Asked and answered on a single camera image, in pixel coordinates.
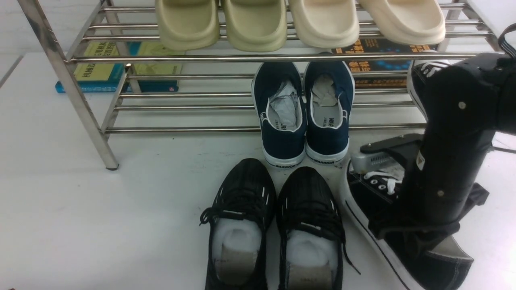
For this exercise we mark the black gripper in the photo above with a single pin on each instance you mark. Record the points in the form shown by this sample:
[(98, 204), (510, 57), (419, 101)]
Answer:
[(421, 236)]

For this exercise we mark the black canvas sneaker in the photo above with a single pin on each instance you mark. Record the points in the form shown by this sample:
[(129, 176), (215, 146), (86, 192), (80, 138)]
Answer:
[(419, 72), (443, 268)]

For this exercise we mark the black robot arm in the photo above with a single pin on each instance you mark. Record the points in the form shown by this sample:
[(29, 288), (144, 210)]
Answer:
[(466, 104)]

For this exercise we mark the navy canvas shoe right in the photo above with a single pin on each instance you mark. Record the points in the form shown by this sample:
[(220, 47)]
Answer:
[(329, 91)]

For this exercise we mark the navy canvas shoe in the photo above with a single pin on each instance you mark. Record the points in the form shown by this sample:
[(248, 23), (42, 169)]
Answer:
[(276, 91), (329, 91)]

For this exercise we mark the navy canvas shoe left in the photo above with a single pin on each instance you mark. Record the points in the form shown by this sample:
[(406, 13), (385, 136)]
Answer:
[(276, 91)]

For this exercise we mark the stainless steel shoe rack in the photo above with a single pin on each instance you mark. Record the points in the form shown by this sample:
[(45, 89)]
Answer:
[(102, 41)]

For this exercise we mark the black mesh sneaker right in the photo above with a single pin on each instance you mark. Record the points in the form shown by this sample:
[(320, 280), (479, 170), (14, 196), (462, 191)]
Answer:
[(312, 236)]

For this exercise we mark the black mesh sneaker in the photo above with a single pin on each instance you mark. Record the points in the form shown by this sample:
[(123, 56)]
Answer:
[(312, 236), (239, 219)]

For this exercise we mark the black and orange book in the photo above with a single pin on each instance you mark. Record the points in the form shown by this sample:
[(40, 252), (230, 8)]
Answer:
[(380, 73)]

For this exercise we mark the black mesh sneaker left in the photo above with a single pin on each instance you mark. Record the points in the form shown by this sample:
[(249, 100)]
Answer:
[(239, 219)]

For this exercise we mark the cream foam slipper right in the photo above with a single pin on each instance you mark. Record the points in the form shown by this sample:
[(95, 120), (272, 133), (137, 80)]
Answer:
[(411, 22)]

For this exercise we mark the cream foam slipper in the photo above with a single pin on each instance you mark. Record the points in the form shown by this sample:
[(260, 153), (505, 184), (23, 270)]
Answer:
[(411, 22), (325, 23)]

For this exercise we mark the cream foam slipper left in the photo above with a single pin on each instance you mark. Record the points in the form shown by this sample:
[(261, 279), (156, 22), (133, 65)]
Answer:
[(325, 23)]

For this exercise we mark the green foam slipper right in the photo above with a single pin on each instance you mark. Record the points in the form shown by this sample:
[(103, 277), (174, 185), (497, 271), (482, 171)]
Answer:
[(255, 25)]

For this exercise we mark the green foam slipper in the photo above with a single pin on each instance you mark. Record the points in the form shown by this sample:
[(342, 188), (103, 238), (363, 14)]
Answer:
[(185, 25), (255, 25)]

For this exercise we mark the green foam slipper left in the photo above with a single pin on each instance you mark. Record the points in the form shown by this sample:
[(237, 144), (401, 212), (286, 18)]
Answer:
[(185, 25)]

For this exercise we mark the yellow and blue book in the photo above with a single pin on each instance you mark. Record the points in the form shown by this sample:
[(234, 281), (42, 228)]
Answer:
[(99, 78)]

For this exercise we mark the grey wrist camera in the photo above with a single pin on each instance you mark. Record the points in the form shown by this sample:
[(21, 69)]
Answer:
[(367, 162)]

